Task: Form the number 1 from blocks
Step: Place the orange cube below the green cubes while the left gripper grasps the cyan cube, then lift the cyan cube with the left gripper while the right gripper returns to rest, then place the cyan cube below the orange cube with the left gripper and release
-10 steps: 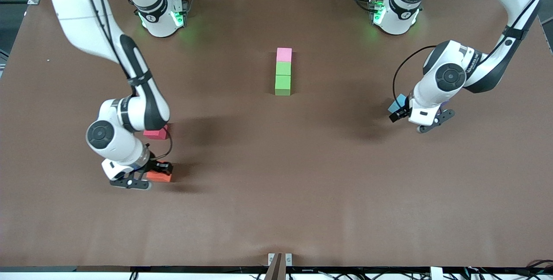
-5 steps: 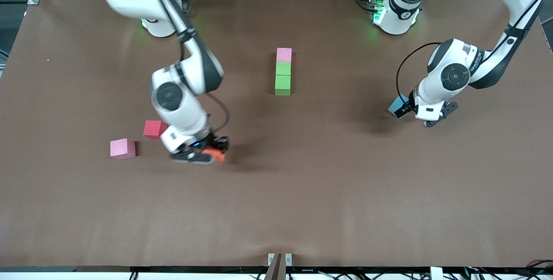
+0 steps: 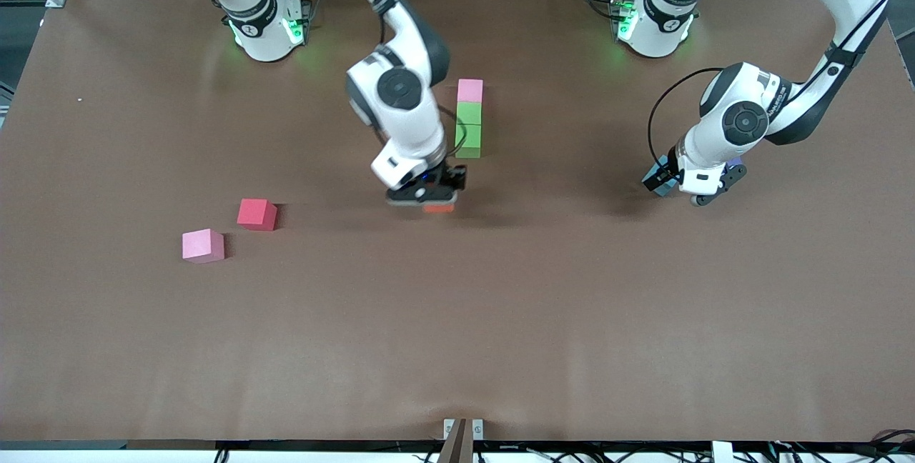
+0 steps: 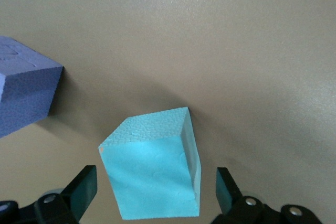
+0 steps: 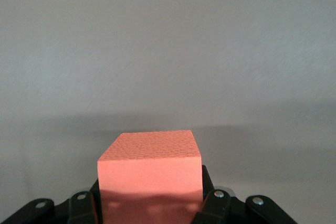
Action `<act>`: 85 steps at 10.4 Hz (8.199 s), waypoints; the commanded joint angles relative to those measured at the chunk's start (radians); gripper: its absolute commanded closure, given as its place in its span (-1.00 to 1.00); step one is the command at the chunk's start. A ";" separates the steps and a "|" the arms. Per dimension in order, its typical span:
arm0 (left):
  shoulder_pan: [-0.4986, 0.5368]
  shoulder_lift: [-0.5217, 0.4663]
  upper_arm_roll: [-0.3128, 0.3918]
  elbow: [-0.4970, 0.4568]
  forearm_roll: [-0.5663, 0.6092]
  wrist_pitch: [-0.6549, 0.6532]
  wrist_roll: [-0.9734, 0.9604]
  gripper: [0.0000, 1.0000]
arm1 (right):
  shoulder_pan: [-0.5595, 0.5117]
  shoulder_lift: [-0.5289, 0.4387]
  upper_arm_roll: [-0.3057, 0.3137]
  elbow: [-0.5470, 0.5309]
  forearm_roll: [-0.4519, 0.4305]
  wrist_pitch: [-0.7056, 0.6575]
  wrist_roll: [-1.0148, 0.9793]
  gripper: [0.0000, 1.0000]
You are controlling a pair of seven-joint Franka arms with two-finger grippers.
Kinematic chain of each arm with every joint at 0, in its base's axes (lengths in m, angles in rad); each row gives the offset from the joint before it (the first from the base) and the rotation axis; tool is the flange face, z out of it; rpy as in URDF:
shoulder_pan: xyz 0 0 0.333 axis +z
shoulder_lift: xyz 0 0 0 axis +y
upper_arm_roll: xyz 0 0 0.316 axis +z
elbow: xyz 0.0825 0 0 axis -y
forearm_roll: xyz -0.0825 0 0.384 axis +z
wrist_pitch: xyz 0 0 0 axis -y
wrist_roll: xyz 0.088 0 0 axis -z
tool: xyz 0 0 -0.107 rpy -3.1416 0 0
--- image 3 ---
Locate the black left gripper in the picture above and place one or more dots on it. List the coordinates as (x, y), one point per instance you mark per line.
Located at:
(670, 166)

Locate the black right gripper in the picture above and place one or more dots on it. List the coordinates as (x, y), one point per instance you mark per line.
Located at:
(451, 176)

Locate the light blue foam cube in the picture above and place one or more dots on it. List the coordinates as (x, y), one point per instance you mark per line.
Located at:
(661, 193)

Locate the orange foam cube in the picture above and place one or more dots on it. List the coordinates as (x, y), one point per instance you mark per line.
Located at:
(438, 208)

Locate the green foam cube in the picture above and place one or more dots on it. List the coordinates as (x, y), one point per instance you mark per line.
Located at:
(468, 114)
(468, 141)

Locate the light pink foam cube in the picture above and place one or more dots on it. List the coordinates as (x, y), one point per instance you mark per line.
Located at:
(202, 247)
(470, 90)

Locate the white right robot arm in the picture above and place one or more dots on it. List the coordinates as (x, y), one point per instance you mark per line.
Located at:
(414, 127)

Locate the purple foam cube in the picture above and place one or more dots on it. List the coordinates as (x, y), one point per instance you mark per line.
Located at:
(734, 161)

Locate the brown table cover mat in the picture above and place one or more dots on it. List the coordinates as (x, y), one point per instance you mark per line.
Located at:
(457, 341)

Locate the crimson pink foam cube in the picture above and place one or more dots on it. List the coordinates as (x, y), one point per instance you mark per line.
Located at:
(256, 216)

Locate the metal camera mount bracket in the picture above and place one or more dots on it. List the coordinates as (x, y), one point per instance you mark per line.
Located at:
(462, 441)

